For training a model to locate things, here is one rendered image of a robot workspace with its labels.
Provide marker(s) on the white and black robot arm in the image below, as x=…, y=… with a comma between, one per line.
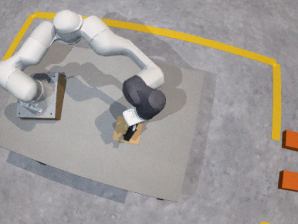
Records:
x=70, y=28

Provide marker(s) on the tan square mat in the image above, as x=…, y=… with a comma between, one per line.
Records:
x=119, y=131

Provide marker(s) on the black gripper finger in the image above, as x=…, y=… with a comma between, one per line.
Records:
x=130, y=132

